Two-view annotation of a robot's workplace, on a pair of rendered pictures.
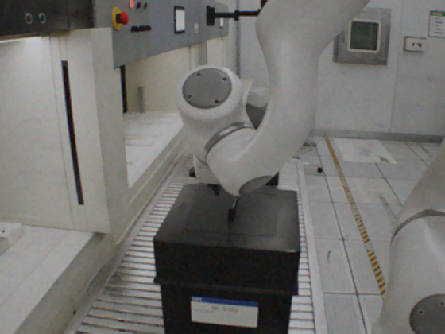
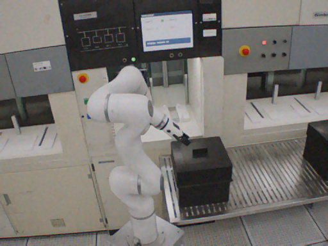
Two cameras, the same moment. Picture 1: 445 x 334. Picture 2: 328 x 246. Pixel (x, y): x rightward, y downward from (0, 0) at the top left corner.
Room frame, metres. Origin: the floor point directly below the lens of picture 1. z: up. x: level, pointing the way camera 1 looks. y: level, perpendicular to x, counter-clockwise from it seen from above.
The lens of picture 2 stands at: (0.31, -1.31, 1.98)
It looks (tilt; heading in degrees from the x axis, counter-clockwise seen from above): 30 degrees down; 78
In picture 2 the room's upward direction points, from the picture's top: 4 degrees counter-clockwise
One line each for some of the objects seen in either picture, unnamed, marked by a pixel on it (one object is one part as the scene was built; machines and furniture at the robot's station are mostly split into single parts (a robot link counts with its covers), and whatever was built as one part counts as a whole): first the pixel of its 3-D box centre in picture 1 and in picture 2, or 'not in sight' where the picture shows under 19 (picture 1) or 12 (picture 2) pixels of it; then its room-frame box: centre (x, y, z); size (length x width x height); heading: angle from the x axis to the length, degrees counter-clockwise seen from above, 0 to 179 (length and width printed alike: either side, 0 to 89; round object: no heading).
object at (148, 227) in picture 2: not in sight; (143, 223); (0.40, -0.28, 0.85); 0.19 x 0.19 x 0.18
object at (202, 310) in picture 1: (232, 274); (200, 177); (0.77, -0.03, 0.85); 0.28 x 0.28 x 0.17; 82
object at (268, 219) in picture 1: (233, 226); (200, 157); (0.77, -0.03, 0.98); 0.29 x 0.29 x 0.13; 81
